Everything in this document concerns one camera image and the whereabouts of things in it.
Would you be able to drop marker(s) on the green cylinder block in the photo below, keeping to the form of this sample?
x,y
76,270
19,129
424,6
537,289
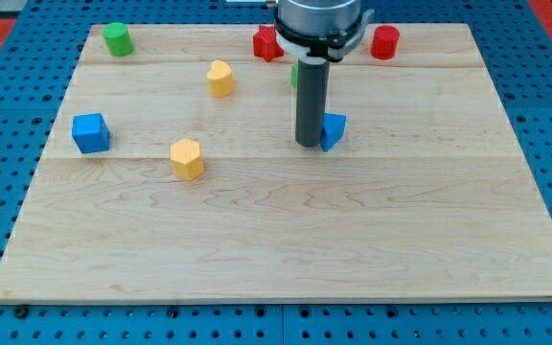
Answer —
x,y
117,39

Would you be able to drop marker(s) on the blue triangle block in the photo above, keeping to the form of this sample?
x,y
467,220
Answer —
x,y
333,128

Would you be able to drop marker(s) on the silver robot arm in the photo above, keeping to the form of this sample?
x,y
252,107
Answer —
x,y
317,33

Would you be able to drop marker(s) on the blue cube block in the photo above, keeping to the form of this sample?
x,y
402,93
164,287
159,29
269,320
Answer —
x,y
90,133

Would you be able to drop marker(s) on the green block behind rod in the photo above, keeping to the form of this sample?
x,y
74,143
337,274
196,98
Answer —
x,y
294,75

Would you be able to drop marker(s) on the red cylinder block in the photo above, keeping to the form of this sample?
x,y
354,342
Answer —
x,y
385,42

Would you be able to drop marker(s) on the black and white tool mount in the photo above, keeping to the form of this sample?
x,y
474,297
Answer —
x,y
325,47

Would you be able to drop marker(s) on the yellow heart block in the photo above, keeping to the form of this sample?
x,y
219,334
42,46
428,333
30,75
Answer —
x,y
220,79

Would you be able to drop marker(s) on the yellow hexagon block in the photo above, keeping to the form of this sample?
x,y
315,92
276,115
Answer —
x,y
186,158

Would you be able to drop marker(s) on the wooden board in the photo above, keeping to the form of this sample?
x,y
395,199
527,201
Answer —
x,y
427,198

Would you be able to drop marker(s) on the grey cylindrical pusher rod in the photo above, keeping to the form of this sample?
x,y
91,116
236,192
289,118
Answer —
x,y
312,84

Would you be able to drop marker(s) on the red star block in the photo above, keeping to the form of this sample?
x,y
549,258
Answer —
x,y
265,44

